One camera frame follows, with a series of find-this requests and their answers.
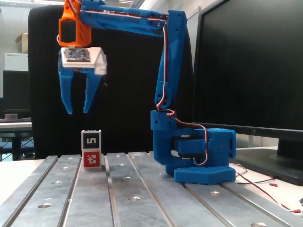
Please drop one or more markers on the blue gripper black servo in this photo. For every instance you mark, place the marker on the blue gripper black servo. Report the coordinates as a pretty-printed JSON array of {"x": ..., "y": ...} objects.
[{"x": 66, "y": 78}]

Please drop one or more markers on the black cube with number five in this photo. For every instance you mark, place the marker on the black cube with number five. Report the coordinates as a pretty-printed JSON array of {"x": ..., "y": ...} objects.
[{"x": 91, "y": 140}]

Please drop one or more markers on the blue and orange robot arm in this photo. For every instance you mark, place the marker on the blue and orange robot arm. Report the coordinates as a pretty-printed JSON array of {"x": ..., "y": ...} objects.
[{"x": 170, "y": 59}]

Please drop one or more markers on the red cube with white pattern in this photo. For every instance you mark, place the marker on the red cube with white pattern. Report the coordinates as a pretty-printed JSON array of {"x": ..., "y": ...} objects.
[{"x": 91, "y": 159}]

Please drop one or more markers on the black fabric chair back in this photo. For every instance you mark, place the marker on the black fabric chair back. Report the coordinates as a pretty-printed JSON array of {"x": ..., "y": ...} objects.
[{"x": 130, "y": 82}]

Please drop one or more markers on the small dark background monitor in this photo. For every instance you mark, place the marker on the small dark background monitor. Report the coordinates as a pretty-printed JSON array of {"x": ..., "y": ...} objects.
[{"x": 16, "y": 89}]

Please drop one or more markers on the white cabinet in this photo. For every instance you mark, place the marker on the white cabinet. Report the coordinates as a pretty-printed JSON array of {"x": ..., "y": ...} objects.
[{"x": 16, "y": 61}]

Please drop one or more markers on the dark keyboard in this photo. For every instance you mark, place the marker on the dark keyboard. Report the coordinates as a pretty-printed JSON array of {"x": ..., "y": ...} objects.
[{"x": 14, "y": 120}]

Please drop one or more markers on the grey round tin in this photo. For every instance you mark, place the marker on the grey round tin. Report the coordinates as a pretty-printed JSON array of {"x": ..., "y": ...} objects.
[{"x": 11, "y": 116}]

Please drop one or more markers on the white background desk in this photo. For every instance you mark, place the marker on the white background desk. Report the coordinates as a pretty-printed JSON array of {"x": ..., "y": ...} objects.
[{"x": 14, "y": 126}]

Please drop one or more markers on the brown cardboard box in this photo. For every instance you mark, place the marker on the brown cardboard box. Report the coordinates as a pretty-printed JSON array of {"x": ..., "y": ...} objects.
[{"x": 22, "y": 42}]

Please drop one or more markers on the aluminium slotted plate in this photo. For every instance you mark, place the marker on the aluminium slotted plate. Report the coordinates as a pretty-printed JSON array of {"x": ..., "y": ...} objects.
[{"x": 94, "y": 201}]

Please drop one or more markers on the black Dell monitor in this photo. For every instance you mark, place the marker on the black Dell monitor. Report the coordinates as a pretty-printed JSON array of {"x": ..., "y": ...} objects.
[{"x": 260, "y": 71}]

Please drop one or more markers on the white mounted wrist camera board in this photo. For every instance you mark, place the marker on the white mounted wrist camera board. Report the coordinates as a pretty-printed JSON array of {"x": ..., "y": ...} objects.
[{"x": 97, "y": 59}]

